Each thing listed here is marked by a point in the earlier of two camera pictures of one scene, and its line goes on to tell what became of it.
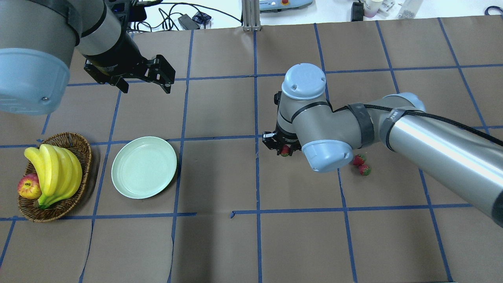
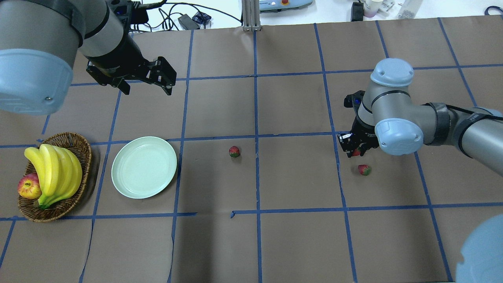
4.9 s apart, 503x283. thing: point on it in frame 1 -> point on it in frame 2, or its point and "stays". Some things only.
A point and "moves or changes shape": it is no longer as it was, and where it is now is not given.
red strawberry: [359, 159] moves or changes shape
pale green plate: [143, 166] stays
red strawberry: [285, 151] -> [234, 151]
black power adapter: [188, 22] stays
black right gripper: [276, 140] -> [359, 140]
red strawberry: [364, 170] stays
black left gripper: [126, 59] stays
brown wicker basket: [26, 206] stays
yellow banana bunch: [59, 170] stays
